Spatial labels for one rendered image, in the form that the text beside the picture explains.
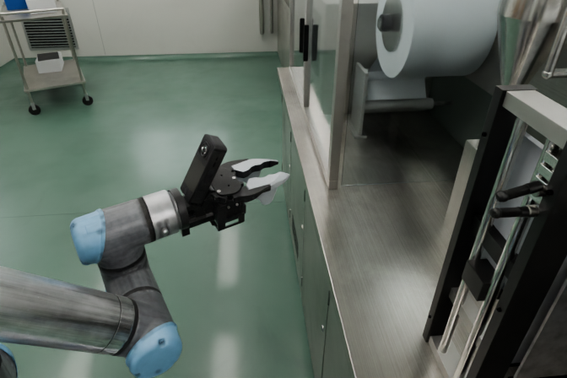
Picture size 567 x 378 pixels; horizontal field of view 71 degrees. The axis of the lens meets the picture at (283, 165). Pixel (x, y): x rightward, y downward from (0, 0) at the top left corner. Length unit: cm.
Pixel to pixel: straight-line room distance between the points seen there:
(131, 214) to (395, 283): 63
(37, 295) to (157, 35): 540
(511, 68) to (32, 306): 91
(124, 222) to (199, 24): 515
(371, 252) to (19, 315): 79
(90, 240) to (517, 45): 84
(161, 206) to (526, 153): 53
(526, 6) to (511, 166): 38
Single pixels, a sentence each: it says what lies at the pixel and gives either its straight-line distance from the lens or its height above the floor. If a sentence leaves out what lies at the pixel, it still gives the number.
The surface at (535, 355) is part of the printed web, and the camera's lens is 89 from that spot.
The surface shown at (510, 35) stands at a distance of 93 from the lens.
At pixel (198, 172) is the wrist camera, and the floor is 129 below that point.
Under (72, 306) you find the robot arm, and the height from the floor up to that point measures 124.
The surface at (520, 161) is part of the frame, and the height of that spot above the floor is 135.
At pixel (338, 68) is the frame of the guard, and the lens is 110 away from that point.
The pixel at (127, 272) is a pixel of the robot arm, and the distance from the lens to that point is 69.
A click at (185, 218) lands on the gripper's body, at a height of 122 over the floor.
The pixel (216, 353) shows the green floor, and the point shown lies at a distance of 196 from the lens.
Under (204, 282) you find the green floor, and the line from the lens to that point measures 223.
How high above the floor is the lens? 163
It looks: 32 degrees down
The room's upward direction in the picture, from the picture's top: straight up
